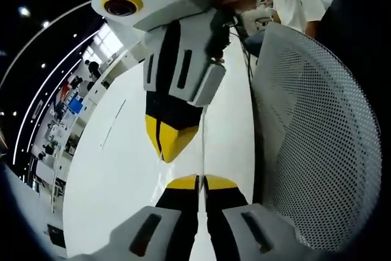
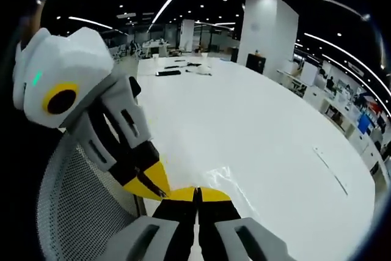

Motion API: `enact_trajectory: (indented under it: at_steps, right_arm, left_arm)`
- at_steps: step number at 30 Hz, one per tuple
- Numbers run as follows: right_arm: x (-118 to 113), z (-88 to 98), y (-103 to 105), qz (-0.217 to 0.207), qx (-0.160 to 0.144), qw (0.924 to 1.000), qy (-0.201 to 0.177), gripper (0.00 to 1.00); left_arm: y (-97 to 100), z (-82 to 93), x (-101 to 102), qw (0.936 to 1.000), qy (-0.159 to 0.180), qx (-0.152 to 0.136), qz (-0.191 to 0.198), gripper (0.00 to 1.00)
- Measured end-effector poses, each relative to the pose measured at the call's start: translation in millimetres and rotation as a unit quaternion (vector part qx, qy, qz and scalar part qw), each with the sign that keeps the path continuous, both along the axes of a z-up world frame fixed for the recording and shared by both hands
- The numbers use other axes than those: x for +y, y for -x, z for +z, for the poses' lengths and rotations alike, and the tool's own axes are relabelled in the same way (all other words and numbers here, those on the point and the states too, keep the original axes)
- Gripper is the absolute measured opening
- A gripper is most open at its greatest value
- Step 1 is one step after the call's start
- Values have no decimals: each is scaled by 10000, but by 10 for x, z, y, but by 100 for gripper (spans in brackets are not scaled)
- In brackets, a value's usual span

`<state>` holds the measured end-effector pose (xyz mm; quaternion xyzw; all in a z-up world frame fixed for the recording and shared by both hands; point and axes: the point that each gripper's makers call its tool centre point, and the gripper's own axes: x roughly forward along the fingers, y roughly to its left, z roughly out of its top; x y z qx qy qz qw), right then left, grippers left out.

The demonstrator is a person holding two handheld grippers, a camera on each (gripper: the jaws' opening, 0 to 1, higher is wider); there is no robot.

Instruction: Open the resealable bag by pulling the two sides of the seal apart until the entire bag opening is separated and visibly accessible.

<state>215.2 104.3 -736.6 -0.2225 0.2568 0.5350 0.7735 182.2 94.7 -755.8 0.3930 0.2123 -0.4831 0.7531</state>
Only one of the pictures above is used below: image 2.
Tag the long white counter desk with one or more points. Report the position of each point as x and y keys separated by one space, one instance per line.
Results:
x=345 y=120

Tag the white square pillar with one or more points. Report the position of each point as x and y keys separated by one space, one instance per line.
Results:
x=265 y=28

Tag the black cabinet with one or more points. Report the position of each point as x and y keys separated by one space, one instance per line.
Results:
x=256 y=63

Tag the blue bin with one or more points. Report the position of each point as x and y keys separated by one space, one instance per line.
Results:
x=363 y=124

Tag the clear plastic strip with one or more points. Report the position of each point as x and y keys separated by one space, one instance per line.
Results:
x=331 y=169

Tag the crumpled white object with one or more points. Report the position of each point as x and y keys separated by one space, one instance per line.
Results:
x=203 y=70

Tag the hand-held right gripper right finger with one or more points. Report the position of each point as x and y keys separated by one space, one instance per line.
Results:
x=217 y=221

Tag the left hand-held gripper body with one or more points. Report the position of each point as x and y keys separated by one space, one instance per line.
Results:
x=70 y=65

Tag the clear resealable plastic bag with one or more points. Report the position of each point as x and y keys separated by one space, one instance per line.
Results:
x=223 y=178

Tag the grey mesh office chair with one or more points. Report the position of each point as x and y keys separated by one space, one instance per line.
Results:
x=82 y=200

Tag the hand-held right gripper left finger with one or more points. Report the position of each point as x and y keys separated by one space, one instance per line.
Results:
x=177 y=221

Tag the black keyboard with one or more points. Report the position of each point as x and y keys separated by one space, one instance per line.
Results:
x=168 y=73

